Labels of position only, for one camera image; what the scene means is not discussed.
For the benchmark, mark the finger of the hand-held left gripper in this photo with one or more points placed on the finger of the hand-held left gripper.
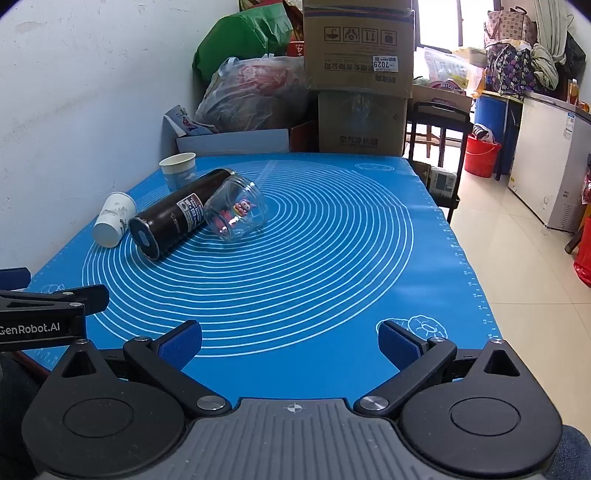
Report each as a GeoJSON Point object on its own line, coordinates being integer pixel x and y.
{"type": "Point", "coordinates": [60, 297]}
{"type": "Point", "coordinates": [14, 278]}

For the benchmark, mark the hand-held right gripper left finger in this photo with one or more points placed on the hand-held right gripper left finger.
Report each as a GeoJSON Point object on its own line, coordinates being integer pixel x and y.
{"type": "Point", "coordinates": [182, 344]}

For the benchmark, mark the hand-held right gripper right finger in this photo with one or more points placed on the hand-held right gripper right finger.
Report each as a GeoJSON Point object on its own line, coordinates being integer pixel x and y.
{"type": "Point", "coordinates": [398, 345]}

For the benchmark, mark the clear glass cup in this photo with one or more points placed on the clear glass cup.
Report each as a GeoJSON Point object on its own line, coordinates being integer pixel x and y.
{"type": "Point", "coordinates": [240, 210]}

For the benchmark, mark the white and blue paper cup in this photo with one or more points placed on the white and blue paper cup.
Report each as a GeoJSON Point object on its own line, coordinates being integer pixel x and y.
{"type": "Point", "coordinates": [179, 170]}

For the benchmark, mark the blue silicone baking mat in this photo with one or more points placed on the blue silicone baking mat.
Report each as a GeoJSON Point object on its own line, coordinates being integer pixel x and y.
{"type": "Point", "coordinates": [314, 267]}

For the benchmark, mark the black thermos bottle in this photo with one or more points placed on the black thermos bottle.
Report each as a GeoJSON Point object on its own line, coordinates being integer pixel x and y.
{"type": "Point", "coordinates": [180, 214]}

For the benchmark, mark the small white appliance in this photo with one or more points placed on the small white appliance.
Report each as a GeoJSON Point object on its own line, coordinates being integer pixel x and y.
{"type": "Point", "coordinates": [442, 181]}

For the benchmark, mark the red plastic bag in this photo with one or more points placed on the red plastic bag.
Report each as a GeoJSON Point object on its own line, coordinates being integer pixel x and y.
{"type": "Point", "coordinates": [584, 263]}

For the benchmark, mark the white cardboard box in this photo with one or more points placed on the white cardboard box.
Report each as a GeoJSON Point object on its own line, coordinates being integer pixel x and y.
{"type": "Point", "coordinates": [231, 142]}

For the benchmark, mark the red plastic bucket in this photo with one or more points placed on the red plastic bucket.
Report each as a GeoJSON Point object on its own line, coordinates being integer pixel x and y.
{"type": "Point", "coordinates": [481, 154]}

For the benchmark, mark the person's leg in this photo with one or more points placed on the person's leg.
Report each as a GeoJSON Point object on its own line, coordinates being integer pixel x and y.
{"type": "Point", "coordinates": [577, 454]}

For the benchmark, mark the blue and white paper package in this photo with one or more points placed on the blue and white paper package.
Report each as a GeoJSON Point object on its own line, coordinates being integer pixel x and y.
{"type": "Point", "coordinates": [182, 121]}

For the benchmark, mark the brown cardboard box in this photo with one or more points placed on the brown cardboard box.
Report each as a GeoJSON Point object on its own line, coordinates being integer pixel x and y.
{"type": "Point", "coordinates": [362, 122]}

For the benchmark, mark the dark wooden chair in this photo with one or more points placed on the dark wooden chair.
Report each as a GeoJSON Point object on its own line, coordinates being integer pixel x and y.
{"type": "Point", "coordinates": [438, 122]}

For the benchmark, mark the red carton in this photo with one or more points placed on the red carton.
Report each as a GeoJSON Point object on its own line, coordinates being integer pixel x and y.
{"type": "Point", "coordinates": [302, 136]}

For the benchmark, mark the white chest freezer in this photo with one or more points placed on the white chest freezer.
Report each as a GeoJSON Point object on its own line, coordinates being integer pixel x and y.
{"type": "Point", "coordinates": [545, 157]}

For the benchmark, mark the blue plastic barrel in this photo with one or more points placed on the blue plastic barrel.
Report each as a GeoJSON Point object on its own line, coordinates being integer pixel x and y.
{"type": "Point", "coordinates": [489, 113]}

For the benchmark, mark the clear plastic bag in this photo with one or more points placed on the clear plastic bag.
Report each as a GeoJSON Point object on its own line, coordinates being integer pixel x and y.
{"type": "Point", "coordinates": [254, 94]}

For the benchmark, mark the white plastic bag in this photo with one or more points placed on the white plastic bag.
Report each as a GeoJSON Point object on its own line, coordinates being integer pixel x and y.
{"type": "Point", "coordinates": [445, 67]}

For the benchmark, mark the purple floral bag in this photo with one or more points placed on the purple floral bag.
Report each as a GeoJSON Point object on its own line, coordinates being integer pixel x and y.
{"type": "Point", "coordinates": [510, 69]}

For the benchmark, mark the large cardboard box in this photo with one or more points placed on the large cardboard box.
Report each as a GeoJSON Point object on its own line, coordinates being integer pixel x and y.
{"type": "Point", "coordinates": [358, 44]}

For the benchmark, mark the orange drink bottle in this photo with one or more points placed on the orange drink bottle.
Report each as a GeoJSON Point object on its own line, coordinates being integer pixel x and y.
{"type": "Point", "coordinates": [573, 92]}

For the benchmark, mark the green plastic bag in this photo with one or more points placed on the green plastic bag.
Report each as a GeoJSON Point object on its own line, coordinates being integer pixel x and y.
{"type": "Point", "coordinates": [240, 39]}

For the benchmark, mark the grey green clothing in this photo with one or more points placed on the grey green clothing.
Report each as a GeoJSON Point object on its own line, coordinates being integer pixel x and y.
{"type": "Point", "coordinates": [549, 50]}

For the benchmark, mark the pink patterned bag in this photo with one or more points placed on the pink patterned bag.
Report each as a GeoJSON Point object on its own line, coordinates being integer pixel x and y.
{"type": "Point", "coordinates": [510, 25]}

